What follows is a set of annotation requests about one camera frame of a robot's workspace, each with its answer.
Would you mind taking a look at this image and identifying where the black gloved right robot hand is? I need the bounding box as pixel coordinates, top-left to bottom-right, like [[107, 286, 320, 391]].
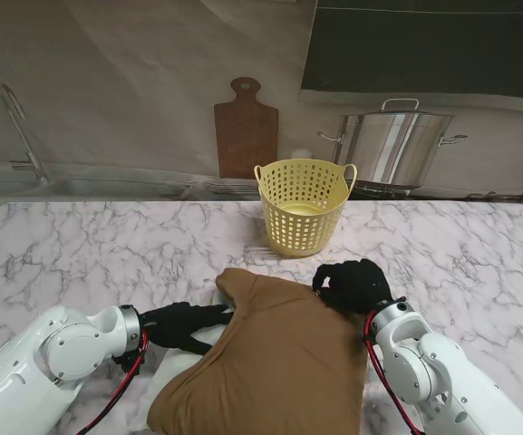
[[311, 258, 396, 314]]

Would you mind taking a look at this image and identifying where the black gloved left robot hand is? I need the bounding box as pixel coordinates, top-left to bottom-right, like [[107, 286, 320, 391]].
[[139, 302, 233, 357]]

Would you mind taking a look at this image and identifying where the white pillow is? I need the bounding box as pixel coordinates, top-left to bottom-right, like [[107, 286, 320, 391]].
[[145, 289, 236, 431]]

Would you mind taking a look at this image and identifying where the brown pillowcase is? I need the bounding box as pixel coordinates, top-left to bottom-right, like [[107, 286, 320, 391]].
[[147, 266, 367, 435]]

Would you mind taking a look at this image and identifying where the yellow perforated laundry basket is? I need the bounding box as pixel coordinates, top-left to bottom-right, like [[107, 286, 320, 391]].
[[254, 159, 358, 260]]

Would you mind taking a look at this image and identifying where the black stove grate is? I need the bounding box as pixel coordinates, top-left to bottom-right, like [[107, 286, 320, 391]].
[[349, 179, 523, 202]]

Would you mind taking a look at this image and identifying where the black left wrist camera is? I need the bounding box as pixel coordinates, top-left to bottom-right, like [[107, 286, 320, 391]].
[[111, 351, 147, 378]]

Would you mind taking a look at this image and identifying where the red black left arm cable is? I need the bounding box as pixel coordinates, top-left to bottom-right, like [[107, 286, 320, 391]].
[[79, 328, 151, 435]]

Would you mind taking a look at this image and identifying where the red black arm cable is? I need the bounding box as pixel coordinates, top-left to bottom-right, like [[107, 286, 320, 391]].
[[79, 328, 151, 435], [363, 312, 419, 432]]

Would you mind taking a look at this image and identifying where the red black right arm cable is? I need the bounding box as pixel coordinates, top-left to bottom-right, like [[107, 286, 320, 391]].
[[363, 312, 419, 432]]

